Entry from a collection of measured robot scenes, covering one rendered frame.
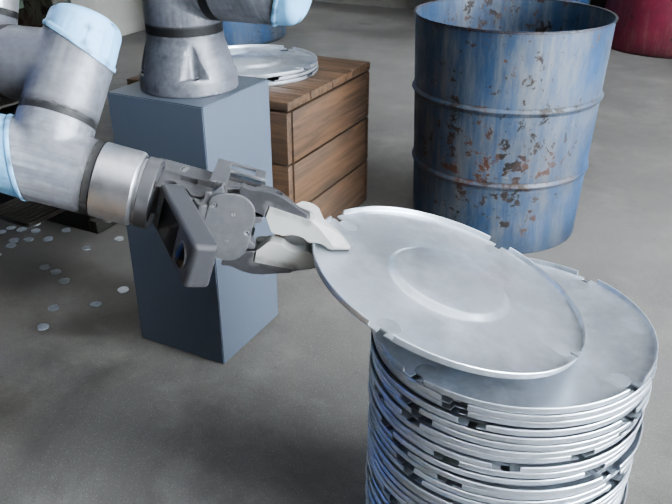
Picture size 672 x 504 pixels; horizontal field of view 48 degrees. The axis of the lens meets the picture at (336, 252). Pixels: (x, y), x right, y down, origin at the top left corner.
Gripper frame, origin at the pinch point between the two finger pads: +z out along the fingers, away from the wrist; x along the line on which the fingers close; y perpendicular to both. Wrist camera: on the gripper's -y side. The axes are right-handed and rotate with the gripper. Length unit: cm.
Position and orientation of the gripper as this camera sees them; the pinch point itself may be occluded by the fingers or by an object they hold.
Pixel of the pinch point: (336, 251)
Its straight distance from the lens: 74.6
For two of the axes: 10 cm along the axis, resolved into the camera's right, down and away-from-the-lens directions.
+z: 9.6, 2.5, 1.2
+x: -2.8, 8.5, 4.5
